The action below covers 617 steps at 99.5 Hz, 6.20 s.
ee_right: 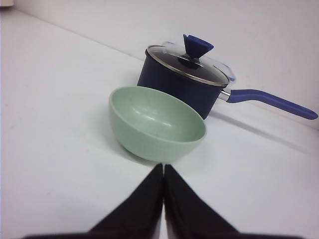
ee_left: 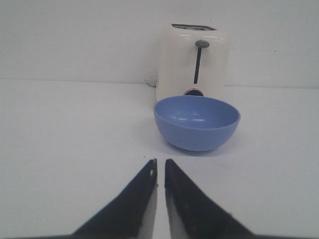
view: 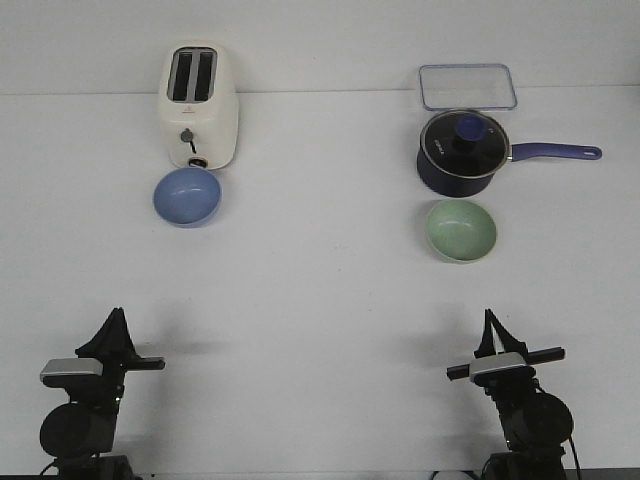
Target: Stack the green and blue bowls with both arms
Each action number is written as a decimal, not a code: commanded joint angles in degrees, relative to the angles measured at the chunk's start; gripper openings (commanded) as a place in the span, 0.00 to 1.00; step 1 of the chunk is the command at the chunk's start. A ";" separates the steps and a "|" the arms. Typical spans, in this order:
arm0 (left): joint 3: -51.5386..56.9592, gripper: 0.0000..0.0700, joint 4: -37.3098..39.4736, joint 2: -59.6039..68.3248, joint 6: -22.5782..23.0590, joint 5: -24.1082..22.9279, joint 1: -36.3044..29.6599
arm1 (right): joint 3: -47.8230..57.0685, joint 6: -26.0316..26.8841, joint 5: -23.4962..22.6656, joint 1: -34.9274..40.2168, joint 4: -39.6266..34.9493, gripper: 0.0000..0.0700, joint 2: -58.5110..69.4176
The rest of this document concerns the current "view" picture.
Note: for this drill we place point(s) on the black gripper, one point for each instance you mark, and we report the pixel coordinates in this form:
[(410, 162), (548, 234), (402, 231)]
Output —
[(509, 373), (113, 337)]

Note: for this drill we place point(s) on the glass pot lid blue knob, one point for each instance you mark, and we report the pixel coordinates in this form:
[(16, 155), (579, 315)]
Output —
[(465, 143)]

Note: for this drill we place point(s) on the blue bowl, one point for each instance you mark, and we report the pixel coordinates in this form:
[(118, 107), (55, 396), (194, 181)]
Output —
[(187, 197)]

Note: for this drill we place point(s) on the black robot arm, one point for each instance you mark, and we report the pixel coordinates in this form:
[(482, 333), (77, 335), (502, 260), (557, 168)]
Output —
[(535, 423), (79, 434)]

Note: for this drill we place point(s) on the green bowl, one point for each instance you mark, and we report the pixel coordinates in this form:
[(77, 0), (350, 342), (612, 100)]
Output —
[(460, 231)]

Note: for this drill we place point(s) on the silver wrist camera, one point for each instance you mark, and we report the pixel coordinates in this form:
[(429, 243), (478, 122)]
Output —
[(495, 364), (65, 367)]

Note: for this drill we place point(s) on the white two-slot toaster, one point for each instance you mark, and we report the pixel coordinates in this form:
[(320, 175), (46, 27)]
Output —
[(198, 106)]

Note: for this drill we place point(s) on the dark blue saucepan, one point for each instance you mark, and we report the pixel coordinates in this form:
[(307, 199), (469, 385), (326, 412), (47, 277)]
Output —
[(457, 187)]

